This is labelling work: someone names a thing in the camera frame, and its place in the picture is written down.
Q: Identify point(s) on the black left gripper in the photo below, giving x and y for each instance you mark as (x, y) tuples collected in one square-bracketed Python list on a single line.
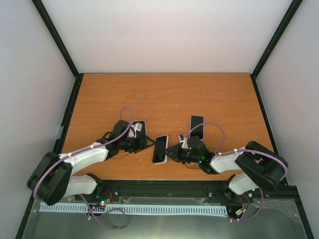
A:
[(142, 145)]

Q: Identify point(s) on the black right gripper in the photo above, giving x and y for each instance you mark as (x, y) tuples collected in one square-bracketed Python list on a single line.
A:
[(174, 156)]

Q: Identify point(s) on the cream phone case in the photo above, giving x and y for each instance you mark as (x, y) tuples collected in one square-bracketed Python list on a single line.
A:
[(159, 163), (145, 127)]

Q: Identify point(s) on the white-edged black phone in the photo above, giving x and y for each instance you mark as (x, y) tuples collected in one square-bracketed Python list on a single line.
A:
[(142, 125)]

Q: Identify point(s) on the green-edged black phone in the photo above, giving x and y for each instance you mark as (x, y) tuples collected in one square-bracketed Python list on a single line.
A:
[(160, 149)]

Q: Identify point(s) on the red-edged black phone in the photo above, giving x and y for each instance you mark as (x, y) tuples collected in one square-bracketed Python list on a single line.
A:
[(197, 127)]

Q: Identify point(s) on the lavender phone case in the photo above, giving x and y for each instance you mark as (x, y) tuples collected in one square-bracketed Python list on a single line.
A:
[(204, 124)]

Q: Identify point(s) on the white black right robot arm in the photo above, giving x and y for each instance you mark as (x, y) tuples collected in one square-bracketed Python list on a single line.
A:
[(261, 168)]

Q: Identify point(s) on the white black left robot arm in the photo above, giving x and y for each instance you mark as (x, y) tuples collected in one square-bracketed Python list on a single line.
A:
[(54, 177)]

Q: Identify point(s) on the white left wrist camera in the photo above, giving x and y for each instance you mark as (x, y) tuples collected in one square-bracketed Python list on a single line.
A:
[(137, 127)]

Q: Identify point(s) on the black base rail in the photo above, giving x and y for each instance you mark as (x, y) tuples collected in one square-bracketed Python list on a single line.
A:
[(210, 191)]

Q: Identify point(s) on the light blue cable duct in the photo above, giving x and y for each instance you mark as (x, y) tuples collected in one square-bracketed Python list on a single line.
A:
[(141, 210)]

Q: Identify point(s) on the black left frame post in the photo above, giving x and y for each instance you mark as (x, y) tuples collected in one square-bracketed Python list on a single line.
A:
[(39, 6)]

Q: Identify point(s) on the black corner frame post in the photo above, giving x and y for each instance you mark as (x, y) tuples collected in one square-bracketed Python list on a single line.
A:
[(284, 23)]

